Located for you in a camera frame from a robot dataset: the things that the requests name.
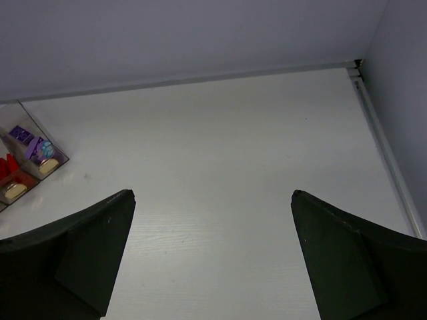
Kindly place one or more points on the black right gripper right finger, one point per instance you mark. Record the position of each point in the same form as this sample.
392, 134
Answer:
359, 269

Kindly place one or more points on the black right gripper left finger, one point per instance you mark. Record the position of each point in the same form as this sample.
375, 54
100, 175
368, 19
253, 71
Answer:
67, 269

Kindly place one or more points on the lilac oval lego piece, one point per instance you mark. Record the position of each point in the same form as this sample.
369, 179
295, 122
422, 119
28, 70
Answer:
32, 150

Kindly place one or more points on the red arched lego piece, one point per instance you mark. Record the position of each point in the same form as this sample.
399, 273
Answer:
12, 164

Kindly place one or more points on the red long lego brick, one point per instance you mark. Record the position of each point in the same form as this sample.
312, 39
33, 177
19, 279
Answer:
4, 169

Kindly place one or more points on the purple lego in bin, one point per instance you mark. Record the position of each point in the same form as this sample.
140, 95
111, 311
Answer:
21, 134

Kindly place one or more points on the aluminium table edge rail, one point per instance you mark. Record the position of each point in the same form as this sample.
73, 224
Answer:
395, 175

